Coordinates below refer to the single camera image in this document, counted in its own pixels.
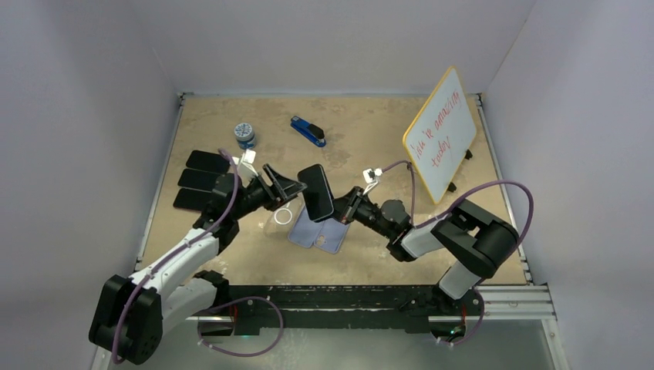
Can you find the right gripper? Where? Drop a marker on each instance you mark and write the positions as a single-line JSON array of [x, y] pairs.
[[342, 206]]

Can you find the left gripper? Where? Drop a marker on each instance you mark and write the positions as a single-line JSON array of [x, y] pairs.
[[288, 190]]

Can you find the clear magsafe phone case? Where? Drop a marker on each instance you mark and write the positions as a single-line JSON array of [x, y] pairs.
[[282, 220]]

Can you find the lilac phone case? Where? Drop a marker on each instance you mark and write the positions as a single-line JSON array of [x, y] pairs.
[[304, 231], [331, 236]]

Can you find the black phone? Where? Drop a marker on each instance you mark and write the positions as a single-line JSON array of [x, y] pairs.
[[197, 180], [207, 162]]

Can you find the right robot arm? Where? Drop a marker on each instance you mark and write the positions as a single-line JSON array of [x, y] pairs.
[[479, 241]]

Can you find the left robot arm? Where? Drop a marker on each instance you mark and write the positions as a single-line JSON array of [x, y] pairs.
[[134, 313]]

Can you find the blue stapler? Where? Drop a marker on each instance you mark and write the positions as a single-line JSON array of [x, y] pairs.
[[310, 131]]

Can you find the blue white jar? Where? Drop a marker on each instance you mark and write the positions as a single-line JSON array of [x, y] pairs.
[[245, 136]]

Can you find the yellow framed whiteboard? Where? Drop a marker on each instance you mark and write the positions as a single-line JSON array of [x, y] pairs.
[[438, 138]]

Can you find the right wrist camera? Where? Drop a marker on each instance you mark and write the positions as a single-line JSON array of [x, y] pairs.
[[371, 177]]

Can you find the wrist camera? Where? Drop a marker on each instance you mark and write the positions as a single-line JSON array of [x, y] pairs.
[[245, 166], [371, 177]]

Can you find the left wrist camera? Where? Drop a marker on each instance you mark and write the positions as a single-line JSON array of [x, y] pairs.
[[245, 166]]

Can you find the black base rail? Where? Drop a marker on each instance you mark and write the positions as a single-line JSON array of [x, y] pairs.
[[414, 309]]

